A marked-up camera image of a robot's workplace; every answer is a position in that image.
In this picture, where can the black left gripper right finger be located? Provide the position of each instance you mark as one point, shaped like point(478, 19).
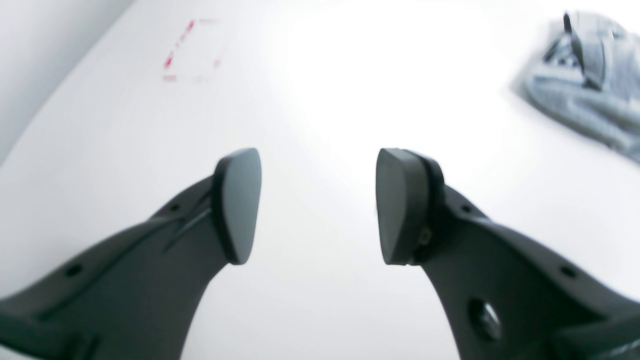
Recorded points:
point(506, 296)

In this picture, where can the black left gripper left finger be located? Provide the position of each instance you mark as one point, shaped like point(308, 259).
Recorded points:
point(134, 295)

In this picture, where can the grey t-shirt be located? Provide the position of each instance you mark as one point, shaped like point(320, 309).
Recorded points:
point(588, 79)

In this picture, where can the red tape rectangle marking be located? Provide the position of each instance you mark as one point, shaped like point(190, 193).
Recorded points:
point(197, 54)

